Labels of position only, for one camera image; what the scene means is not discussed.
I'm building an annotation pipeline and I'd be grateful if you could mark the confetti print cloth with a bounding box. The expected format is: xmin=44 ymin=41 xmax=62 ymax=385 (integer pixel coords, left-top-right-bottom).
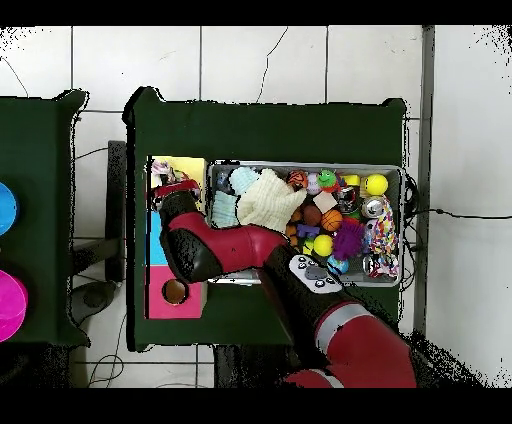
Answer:
xmin=362 ymin=195 xmax=401 ymax=278
xmin=149 ymin=159 xmax=191 ymax=187

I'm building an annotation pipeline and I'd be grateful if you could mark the wooden box with three holes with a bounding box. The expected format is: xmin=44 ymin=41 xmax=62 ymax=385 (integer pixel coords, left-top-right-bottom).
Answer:
xmin=145 ymin=155 xmax=209 ymax=320

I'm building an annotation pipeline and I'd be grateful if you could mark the light blue muslin cloth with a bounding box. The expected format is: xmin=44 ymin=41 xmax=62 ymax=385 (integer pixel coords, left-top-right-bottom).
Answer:
xmin=210 ymin=166 xmax=261 ymax=229

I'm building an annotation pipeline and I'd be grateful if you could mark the cream muslin cloth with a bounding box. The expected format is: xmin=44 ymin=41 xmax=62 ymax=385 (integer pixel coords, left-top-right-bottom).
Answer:
xmin=235 ymin=167 xmax=308 ymax=235

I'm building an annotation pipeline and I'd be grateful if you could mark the dark green table cloth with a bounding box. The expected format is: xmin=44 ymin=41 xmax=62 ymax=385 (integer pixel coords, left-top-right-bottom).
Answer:
xmin=0 ymin=89 xmax=91 ymax=347
xmin=123 ymin=85 xmax=409 ymax=353

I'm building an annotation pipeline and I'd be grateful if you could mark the orange tiger striped toy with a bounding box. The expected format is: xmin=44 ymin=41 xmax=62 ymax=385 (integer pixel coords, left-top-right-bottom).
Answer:
xmin=286 ymin=170 xmax=309 ymax=190

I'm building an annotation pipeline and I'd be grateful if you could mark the brown ball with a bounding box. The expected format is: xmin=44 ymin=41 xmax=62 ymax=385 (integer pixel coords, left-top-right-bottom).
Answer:
xmin=300 ymin=204 xmax=324 ymax=227

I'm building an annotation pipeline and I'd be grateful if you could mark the green spiky monster toy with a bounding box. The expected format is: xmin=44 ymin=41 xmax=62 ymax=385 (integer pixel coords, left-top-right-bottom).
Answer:
xmin=316 ymin=169 xmax=339 ymax=193

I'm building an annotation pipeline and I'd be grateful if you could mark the smooth yellow ball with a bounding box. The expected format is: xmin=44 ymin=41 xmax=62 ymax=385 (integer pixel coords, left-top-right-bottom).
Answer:
xmin=312 ymin=233 xmax=334 ymax=257

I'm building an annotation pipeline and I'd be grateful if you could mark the orange toy basketball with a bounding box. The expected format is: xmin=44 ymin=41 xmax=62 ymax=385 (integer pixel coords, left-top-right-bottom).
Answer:
xmin=320 ymin=208 xmax=344 ymax=232

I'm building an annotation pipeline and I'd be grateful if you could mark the blue round disc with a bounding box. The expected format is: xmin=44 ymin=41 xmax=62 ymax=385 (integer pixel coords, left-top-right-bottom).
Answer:
xmin=0 ymin=181 xmax=20 ymax=237

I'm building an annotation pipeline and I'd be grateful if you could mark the purple spiky ball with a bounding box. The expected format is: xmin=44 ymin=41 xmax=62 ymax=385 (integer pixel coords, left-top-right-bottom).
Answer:
xmin=332 ymin=218 xmax=366 ymax=261

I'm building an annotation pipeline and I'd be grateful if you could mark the yellow tennis ball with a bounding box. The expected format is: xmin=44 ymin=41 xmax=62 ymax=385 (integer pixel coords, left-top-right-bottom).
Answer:
xmin=363 ymin=172 xmax=390 ymax=197

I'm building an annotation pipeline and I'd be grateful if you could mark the magenta round disc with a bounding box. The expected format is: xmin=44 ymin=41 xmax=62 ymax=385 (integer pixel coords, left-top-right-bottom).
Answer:
xmin=0 ymin=269 xmax=29 ymax=343

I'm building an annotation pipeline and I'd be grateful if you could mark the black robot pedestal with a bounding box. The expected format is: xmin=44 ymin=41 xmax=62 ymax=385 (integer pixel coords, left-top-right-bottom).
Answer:
xmin=213 ymin=345 xmax=301 ymax=388

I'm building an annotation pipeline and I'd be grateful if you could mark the black floor cable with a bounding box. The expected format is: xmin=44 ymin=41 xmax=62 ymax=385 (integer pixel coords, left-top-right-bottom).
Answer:
xmin=403 ymin=207 xmax=512 ymax=220

